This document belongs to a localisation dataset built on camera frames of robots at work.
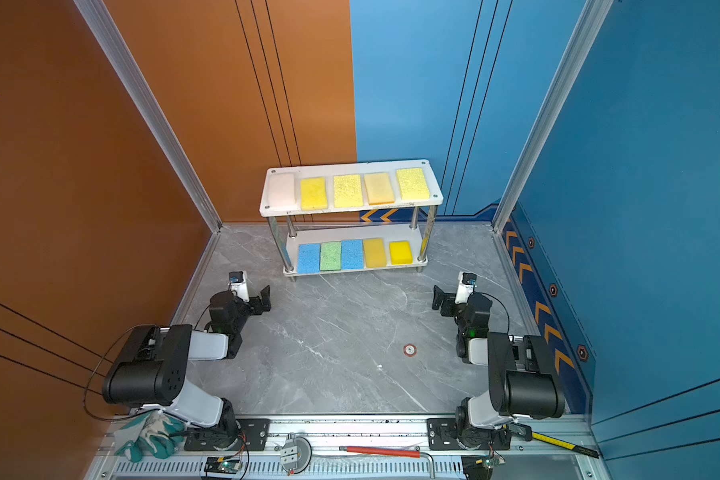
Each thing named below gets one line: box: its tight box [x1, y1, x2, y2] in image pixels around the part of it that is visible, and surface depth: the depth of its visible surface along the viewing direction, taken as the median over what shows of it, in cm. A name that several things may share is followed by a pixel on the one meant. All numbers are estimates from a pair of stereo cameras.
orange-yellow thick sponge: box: [364, 172, 395, 205], surface depth 81 cm
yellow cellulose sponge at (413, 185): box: [396, 168, 431, 201], surface depth 83 cm
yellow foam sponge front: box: [301, 177, 328, 211], surface depth 80 cm
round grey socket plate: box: [280, 436, 313, 475], surface depth 67 cm
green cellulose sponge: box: [320, 241, 342, 271], surface depth 101 cm
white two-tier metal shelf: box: [259, 159, 444, 281], surface depth 86 cm
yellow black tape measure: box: [525, 425, 600, 459], surface depth 74 cm
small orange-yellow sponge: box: [364, 238, 386, 268], surface depth 104 cm
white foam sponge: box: [268, 173, 296, 209], surface depth 80 cm
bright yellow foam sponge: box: [389, 241, 413, 265], surface depth 104 cm
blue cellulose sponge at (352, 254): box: [342, 239, 363, 270], surface depth 102 cm
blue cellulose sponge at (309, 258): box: [298, 243, 321, 274], surface depth 102 cm
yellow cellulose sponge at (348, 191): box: [333, 174, 363, 208], surface depth 81 cm
